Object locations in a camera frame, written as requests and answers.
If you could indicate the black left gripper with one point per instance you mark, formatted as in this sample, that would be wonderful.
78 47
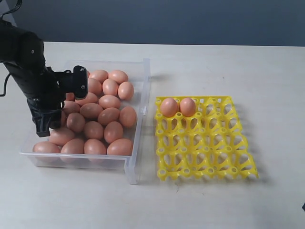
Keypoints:
46 113

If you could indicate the brown egg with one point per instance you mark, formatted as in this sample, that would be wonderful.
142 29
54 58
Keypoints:
70 107
74 146
91 110
46 147
94 86
108 115
118 76
61 136
128 116
110 87
99 75
94 147
69 97
119 149
75 122
187 107
93 130
108 101
125 91
90 98
113 131
168 107
62 119

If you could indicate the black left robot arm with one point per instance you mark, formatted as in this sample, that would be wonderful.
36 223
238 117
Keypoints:
22 53

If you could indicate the clear plastic bin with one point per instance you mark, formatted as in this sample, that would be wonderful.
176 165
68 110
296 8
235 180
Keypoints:
139 75

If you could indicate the yellow plastic egg tray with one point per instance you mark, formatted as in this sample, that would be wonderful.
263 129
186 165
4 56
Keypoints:
209 144

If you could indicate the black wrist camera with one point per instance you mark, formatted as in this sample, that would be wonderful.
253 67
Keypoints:
74 82

